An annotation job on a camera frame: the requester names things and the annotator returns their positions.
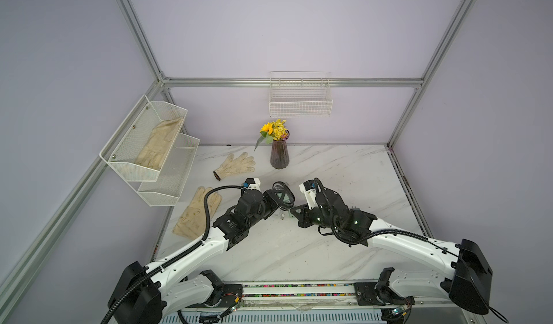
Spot beige leather glove table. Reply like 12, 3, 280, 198
171, 187, 213, 240

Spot white mesh basket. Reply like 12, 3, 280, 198
99, 96, 187, 182
138, 133, 200, 207

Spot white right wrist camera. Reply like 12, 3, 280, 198
300, 180, 318, 210

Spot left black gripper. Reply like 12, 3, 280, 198
247, 189, 284, 228

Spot upper white mesh basket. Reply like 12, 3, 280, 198
99, 96, 187, 182

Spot white wire wall basket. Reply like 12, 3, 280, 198
269, 71, 334, 119

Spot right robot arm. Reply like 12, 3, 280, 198
292, 178, 508, 323

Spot aluminium cage frame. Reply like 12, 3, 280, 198
1, 0, 476, 312

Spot yellow flower bouquet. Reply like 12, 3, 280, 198
255, 119, 290, 149

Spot lower white mesh basket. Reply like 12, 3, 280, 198
138, 133, 200, 207

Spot white fabric glove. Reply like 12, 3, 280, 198
213, 152, 256, 181

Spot beige glove in basket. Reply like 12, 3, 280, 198
135, 118, 184, 171

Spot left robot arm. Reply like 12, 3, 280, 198
102, 178, 295, 323

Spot dark ribbed vase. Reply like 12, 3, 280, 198
270, 140, 289, 170

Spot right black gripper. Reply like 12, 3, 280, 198
292, 201, 341, 230

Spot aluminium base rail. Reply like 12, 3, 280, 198
159, 277, 476, 312

